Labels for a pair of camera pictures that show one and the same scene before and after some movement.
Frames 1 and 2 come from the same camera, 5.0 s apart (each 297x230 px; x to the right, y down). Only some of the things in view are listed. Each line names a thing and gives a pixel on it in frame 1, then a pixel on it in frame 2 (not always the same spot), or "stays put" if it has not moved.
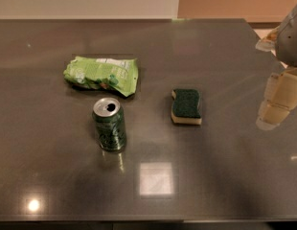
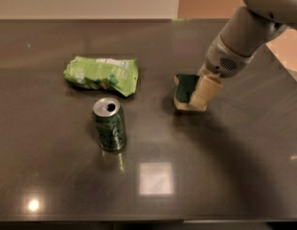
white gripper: (290, 40) to (222, 61)
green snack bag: (118, 74) stays put
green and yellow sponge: (186, 106) to (184, 86)
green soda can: (110, 124) stays put
